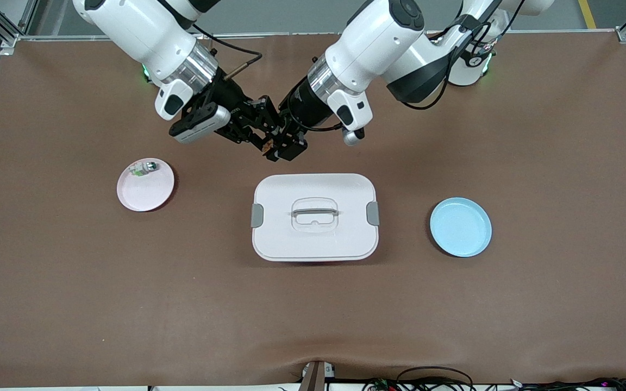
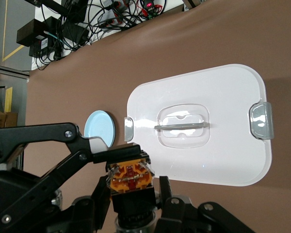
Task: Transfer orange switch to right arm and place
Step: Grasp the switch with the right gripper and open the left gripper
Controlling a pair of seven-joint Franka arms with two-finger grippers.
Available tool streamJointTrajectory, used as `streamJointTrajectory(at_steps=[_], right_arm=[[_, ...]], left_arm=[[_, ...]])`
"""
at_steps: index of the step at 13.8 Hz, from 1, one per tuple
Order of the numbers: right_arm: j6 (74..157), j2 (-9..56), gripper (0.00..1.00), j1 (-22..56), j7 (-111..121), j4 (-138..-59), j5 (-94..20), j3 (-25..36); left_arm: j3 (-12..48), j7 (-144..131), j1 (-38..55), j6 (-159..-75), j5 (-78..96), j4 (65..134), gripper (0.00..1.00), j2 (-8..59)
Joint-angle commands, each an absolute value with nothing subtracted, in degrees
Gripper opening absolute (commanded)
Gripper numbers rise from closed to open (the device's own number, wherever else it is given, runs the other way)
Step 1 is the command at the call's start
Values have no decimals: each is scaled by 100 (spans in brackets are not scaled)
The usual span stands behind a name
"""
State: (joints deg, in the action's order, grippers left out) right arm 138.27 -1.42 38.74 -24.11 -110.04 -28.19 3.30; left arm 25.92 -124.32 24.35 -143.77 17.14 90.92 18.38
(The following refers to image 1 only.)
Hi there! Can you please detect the white lidded storage box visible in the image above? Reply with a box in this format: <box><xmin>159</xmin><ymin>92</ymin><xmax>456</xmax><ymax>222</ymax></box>
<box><xmin>251</xmin><ymin>173</ymin><xmax>380</xmax><ymax>262</ymax></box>

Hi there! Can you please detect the pink round plate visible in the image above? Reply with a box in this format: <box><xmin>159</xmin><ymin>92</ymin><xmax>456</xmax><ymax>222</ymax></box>
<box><xmin>117</xmin><ymin>158</ymin><xmax>176</xmax><ymax>212</ymax></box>

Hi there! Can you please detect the brown table cover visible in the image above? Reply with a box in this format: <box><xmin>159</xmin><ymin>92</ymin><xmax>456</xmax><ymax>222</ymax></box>
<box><xmin>0</xmin><ymin>30</ymin><xmax>626</xmax><ymax>389</ymax></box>

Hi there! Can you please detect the light blue round plate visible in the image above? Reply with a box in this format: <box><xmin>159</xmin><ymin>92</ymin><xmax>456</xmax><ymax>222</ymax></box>
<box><xmin>430</xmin><ymin>197</ymin><xmax>492</xmax><ymax>258</ymax></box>

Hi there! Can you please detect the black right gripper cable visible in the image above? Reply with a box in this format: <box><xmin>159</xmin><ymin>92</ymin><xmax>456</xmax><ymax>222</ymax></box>
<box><xmin>192</xmin><ymin>24</ymin><xmax>264</xmax><ymax>82</ymax></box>

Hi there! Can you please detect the aluminium frame rail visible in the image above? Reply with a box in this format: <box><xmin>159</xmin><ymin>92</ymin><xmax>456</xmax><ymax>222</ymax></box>
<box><xmin>17</xmin><ymin>30</ymin><xmax>621</xmax><ymax>41</ymax></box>

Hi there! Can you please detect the green push-button switch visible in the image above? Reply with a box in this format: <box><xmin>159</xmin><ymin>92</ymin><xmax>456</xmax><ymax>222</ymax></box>
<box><xmin>130</xmin><ymin>161</ymin><xmax>159</xmax><ymax>179</ymax></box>

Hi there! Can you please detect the metal camera bracket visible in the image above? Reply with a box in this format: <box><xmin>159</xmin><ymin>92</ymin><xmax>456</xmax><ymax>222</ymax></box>
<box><xmin>299</xmin><ymin>361</ymin><xmax>336</xmax><ymax>391</ymax></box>

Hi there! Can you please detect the black cable bundle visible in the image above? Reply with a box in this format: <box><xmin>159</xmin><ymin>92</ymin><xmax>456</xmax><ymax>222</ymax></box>
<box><xmin>509</xmin><ymin>377</ymin><xmax>626</xmax><ymax>391</ymax></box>
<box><xmin>362</xmin><ymin>367</ymin><xmax>477</xmax><ymax>391</ymax></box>

